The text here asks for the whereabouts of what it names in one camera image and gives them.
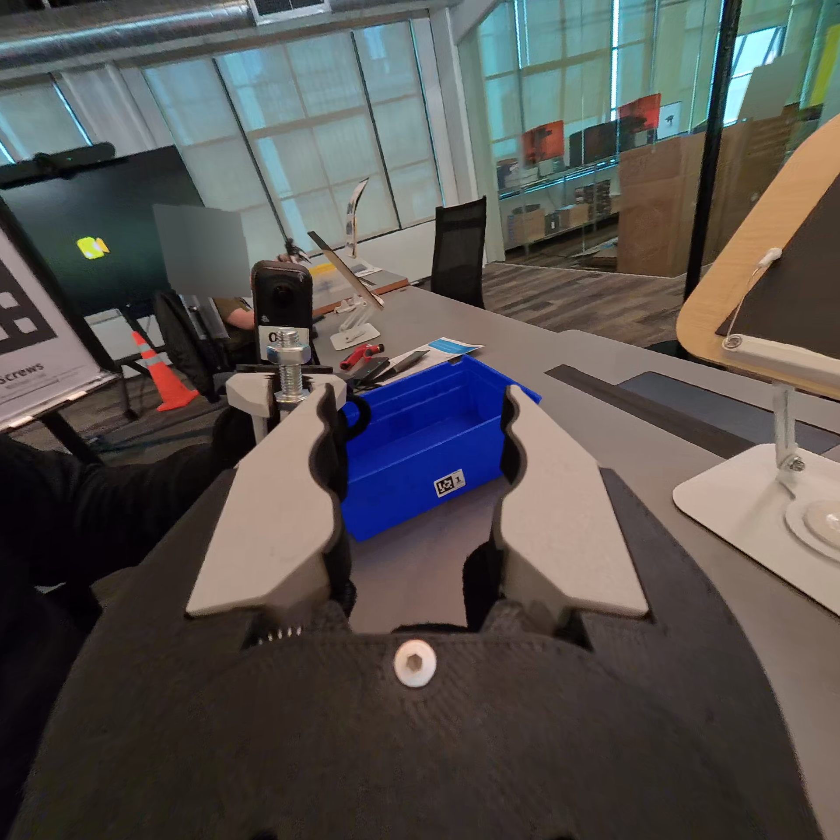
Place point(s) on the yellow parts bin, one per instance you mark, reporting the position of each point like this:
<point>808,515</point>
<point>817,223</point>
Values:
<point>325,269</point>

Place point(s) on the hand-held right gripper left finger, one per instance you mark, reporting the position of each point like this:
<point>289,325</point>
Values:
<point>275,512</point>

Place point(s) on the black pole stand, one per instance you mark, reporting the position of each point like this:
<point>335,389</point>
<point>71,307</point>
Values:
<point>712,164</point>

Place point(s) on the white folding stand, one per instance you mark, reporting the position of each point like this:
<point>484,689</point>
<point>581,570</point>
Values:
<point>354,334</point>
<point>735,505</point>

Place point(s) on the black thin sheet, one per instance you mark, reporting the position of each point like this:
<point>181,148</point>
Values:
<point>407,362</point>

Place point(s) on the black wall monitor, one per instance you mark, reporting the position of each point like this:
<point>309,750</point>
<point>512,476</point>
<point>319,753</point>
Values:
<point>98,216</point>

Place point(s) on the steel hex bolt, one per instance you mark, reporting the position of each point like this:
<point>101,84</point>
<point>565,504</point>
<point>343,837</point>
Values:
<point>289,380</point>

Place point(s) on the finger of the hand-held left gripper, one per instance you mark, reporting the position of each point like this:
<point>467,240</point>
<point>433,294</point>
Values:
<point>338,388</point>
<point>253,394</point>

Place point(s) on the person's left forearm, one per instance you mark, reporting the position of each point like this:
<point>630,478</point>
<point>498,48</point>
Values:
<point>98,505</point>

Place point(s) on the black webcam bar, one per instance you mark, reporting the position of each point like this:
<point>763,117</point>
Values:
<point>65,161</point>

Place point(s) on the white blue leaflet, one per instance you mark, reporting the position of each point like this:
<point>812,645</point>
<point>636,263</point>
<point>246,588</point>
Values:
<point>453,348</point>

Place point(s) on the wood edged table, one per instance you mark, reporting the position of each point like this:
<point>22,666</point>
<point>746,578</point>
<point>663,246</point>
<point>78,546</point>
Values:
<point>387,282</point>

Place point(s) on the orange traffic cone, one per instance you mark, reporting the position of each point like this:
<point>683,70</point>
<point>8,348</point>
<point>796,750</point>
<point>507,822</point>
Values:
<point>164,380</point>

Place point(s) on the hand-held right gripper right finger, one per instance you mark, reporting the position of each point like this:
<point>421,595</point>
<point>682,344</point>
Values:
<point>564,525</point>

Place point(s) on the storage shelf with boxes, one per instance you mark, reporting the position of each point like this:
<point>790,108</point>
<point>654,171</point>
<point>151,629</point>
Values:
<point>558,197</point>

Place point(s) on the white vent grille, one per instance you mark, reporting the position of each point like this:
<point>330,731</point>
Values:
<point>289,10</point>

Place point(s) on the printed standing banner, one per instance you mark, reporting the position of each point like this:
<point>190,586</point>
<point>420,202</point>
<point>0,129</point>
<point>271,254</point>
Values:
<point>356,216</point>

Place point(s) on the blue storage bin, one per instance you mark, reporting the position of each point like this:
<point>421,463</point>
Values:
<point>426,446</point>

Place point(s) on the framed marker sign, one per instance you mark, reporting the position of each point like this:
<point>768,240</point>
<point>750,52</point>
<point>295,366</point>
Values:
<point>39,354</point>

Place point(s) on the silver ventilation duct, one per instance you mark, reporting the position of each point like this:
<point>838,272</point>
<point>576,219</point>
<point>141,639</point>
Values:
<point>164,36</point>

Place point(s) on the black flat case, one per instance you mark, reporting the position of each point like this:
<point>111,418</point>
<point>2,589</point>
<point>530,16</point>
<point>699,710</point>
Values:
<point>371,371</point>

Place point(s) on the black office chair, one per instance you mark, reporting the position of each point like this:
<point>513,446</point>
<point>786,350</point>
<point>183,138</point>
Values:
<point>459,256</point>
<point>184,341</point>

